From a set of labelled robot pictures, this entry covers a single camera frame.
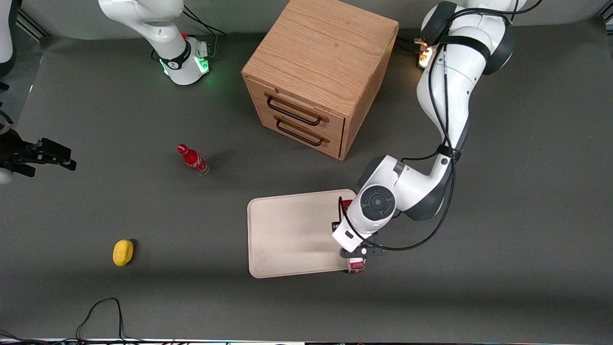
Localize aluminium frame rail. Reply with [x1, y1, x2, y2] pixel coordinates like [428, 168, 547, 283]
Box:
[17, 9, 51, 40]

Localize red soda bottle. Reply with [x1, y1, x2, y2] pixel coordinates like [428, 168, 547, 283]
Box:
[177, 144, 210, 176]

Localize wooden drawer cabinet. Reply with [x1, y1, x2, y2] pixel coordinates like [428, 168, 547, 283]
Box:
[241, 0, 400, 161]

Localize black metal drawer handle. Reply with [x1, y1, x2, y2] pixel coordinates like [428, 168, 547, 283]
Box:
[266, 96, 323, 127]
[276, 118, 324, 147]

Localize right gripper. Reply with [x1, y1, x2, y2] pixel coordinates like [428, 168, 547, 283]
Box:
[0, 128, 78, 178]

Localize wooden drawer front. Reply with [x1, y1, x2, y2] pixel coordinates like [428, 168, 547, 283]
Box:
[256, 103, 343, 160]
[245, 77, 346, 139]

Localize black cable on table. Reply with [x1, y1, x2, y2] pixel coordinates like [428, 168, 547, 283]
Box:
[0, 298, 178, 345]

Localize yellow lemon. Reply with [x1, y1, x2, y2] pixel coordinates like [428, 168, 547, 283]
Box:
[113, 239, 135, 267]

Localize beige plastic tray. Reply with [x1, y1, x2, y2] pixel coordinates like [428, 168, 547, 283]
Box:
[247, 189, 358, 279]

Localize black base cables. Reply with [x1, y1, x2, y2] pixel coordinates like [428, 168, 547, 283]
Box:
[397, 36, 428, 54]
[183, 5, 227, 60]

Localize dark grey table mat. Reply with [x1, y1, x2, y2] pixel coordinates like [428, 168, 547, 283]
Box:
[0, 19, 613, 343]

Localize black right base cables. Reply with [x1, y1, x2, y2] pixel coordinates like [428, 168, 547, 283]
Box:
[183, 5, 227, 60]

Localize red cookie box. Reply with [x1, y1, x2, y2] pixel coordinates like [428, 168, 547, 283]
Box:
[341, 198, 366, 275]

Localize black left base cables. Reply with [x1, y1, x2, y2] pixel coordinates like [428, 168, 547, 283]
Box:
[397, 36, 428, 54]

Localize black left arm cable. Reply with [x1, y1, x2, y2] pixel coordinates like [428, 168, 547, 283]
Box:
[338, 0, 544, 253]

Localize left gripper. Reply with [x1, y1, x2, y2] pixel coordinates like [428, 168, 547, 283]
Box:
[331, 212, 377, 253]

